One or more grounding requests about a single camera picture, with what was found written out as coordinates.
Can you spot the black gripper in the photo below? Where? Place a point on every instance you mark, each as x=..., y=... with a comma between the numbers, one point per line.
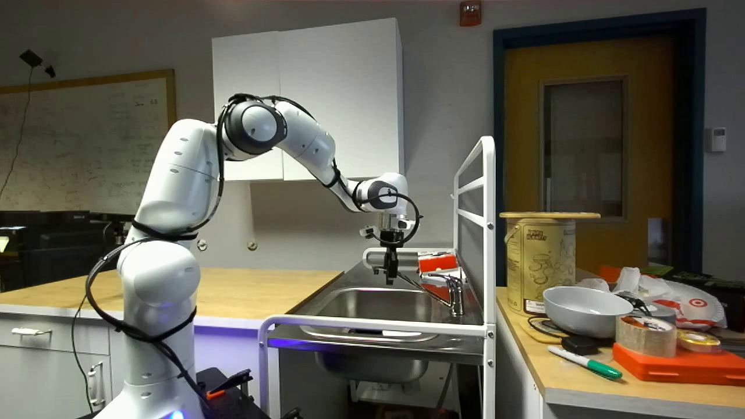
x=391, y=246

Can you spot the chrome sink tap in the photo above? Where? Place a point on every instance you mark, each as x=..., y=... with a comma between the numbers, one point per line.
x=457, y=299

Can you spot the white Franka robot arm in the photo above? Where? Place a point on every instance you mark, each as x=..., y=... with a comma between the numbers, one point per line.
x=178, y=186

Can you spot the stainless steel sink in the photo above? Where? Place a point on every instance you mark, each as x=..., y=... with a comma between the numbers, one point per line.
x=374, y=303

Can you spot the orange sponge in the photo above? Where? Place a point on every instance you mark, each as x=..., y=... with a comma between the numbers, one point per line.
x=439, y=264

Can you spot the white base cabinet wooden top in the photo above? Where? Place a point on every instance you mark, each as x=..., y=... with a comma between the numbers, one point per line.
x=247, y=292

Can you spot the yellow cylindrical container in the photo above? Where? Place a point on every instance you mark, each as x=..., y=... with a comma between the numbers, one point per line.
x=539, y=258

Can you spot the thin wooden board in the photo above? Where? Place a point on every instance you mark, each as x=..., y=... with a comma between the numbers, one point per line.
x=551, y=214

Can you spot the yellow door with window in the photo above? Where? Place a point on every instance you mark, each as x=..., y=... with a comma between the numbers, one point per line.
x=527, y=154

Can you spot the grey bowl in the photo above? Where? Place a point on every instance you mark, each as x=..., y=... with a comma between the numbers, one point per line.
x=585, y=310

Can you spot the small black block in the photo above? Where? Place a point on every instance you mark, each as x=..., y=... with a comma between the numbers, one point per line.
x=578, y=344

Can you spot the black box with orange button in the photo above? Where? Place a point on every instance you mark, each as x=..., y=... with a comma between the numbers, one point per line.
x=229, y=395

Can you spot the white table wooden top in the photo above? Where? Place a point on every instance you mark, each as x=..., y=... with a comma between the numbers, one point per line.
x=567, y=384

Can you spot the green white marker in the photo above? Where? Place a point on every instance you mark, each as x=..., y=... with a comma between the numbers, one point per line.
x=590, y=364

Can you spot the clear tape roll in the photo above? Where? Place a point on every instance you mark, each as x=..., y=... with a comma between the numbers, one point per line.
x=645, y=336

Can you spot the red fire alarm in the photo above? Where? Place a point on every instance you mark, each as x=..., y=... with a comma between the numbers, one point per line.
x=471, y=12

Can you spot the white red plastic bag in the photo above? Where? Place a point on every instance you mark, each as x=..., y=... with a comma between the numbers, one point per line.
x=687, y=303

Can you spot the flat orange box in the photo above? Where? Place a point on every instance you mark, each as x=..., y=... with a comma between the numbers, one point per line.
x=675, y=365

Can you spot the small round tin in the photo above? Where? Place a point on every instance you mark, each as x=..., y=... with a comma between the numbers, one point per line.
x=700, y=341

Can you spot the wood framed whiteboard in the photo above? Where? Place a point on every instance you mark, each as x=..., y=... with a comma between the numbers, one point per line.
x=78, y=147

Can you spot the black machine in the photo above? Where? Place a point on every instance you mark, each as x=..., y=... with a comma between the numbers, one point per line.
x=55, y=246

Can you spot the white metal rack frame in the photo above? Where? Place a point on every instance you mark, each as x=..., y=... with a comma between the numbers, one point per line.
x=488, y=232

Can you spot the small metal wall knob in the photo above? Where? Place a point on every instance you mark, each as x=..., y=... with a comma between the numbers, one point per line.
x=251, y=245
x=201, y=245

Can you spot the dark blue door frame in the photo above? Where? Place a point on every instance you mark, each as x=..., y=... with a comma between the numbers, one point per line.
x=498, y=116

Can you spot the white wall cabinet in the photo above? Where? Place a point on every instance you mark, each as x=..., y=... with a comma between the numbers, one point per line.
x=357, y=76

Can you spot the white wall thermostat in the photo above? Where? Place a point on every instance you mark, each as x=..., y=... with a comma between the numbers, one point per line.
x=717, y=140

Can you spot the black wall mounted camera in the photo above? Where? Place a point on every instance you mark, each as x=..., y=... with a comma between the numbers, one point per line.
x=34, y=58

